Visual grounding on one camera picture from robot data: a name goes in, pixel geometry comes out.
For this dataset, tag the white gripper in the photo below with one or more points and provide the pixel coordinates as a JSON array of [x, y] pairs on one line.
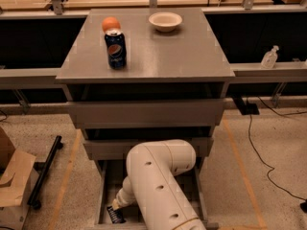
[[122, 198]]

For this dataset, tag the dark blue rxbar wrapper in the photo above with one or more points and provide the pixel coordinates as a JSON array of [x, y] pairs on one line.
[[116, 216]]

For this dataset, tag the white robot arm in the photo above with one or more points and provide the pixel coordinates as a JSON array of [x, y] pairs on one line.
[[150, 183]]

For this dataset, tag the grey open bottom drawer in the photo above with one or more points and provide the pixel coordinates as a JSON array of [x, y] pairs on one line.
[[113, 173]]

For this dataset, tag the grey middle drawer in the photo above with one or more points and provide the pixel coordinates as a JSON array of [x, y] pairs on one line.
[[118, 149]]

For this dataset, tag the grey top drawer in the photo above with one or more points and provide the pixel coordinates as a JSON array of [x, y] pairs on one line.
[[135, 114]]

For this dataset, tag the grey drawer cabinet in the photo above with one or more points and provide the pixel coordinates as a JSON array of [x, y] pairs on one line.
[[147, 95]]

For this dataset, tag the black metal bar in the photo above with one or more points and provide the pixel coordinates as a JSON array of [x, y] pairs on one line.
[[43, 168]]

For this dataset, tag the brown cardboard box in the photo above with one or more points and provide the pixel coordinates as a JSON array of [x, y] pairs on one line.
[[16, 182]]

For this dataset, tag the blue pepsi can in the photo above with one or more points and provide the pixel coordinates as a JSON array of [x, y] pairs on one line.
[[116, 48]]

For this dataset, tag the orange fruit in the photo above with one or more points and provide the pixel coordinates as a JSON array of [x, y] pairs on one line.
[[110, 23]]

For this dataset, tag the white bowl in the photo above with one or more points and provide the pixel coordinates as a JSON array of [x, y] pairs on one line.
[[165, 21]]

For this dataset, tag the clear sanitizer bottle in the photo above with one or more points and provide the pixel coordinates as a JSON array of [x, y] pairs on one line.
[[270, 58]]

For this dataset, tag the grey metal rail frame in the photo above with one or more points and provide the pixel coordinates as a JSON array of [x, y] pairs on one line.
[[28, 77]]

